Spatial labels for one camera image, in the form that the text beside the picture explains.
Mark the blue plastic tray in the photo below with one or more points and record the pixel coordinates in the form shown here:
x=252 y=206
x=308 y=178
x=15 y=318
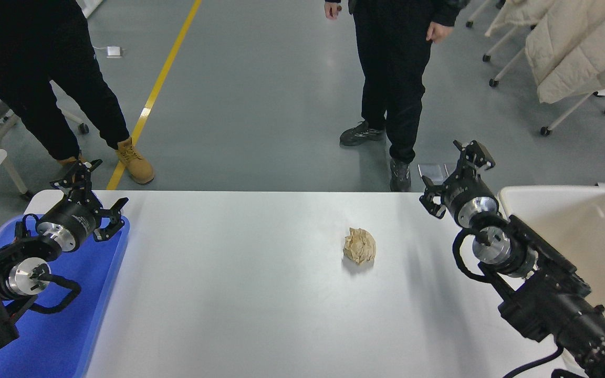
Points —
x=71 y=325

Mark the person's left hand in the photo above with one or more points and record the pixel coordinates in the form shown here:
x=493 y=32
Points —
x=438 y=31

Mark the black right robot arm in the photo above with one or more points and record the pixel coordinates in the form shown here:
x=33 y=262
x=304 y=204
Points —
x=549 y=299

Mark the large pale plastic bin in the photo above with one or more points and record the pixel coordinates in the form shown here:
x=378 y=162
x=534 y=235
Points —
x=586 y=220

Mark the tan paper ball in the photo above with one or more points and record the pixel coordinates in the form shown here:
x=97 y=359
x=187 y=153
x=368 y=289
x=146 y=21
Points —
x=359 y=245

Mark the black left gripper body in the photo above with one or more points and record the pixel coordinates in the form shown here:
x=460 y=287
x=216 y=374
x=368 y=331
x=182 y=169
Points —
x=79 y=220

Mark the small cream quilted coat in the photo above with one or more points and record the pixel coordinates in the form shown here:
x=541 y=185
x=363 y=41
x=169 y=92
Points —
x=518 y=13

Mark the person's right hand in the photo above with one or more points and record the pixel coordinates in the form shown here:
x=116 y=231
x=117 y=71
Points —
x=333 y=10

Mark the large cream quilted coat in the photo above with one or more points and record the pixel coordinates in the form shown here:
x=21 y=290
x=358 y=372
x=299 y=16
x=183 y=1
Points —
x=581 y=47

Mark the silver floor plate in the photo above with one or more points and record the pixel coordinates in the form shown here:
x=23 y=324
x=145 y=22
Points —
x=431 y=170

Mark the white power adapter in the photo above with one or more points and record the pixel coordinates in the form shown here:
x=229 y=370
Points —
x=114 y=51

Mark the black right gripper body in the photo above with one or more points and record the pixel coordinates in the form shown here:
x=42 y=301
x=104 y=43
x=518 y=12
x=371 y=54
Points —
x=465 y=194

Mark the white frame caster chair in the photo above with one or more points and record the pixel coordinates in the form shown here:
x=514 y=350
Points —
x=486 y=58
x=545 y=130

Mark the person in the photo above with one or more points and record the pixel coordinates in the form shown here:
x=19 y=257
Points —
x=397 y=63
x=29 y=52

